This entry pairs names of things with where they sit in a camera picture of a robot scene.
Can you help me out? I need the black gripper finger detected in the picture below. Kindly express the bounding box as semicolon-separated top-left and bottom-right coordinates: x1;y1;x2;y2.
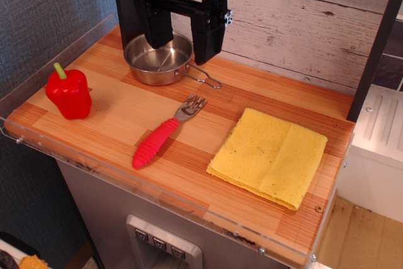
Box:
133;0;173;49
191;13;225;66

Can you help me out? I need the red toy bell pepper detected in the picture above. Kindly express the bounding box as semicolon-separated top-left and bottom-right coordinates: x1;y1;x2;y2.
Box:
45;62;92;120

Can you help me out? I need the folded yellow cloth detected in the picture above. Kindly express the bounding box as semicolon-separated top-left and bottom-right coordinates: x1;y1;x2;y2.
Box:
207;108;327;211

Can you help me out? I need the clear acrylic table guard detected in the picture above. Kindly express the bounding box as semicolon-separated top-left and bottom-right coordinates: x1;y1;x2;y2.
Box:
6;29;353;268

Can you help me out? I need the grey toy fridge cabinet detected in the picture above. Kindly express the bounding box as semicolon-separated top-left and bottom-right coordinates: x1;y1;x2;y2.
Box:
57;161;285;268

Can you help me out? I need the white toy cabinet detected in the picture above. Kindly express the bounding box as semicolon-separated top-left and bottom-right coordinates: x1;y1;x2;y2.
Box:
336;85;402;221

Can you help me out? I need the yellow object bottom left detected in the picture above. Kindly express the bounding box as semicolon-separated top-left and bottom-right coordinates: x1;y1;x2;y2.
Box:
18;255;49;269

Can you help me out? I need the dark vertical post behind gripper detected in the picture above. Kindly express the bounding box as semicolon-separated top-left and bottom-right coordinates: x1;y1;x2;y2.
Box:
115;0;143;49

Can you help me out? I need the small steel pan with handle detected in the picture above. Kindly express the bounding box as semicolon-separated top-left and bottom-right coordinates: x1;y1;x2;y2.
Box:
123;33;222;89

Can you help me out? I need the fork with red handle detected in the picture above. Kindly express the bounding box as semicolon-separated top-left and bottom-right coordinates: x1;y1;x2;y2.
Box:
132;94;206;169

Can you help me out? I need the dark vertical post right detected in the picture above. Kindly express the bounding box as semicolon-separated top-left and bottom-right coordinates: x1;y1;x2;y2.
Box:
346;0;402;122

